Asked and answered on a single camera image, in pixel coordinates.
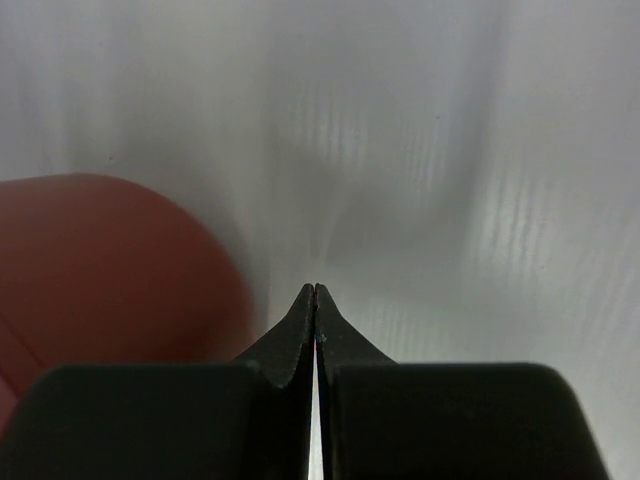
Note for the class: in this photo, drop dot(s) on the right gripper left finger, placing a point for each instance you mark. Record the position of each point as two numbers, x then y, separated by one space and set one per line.
245 419

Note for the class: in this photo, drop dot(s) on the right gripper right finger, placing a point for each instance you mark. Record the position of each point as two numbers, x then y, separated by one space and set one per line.
381 419

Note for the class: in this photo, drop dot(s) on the red steel bowl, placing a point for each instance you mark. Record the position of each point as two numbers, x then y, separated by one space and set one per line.
19 368
99 269

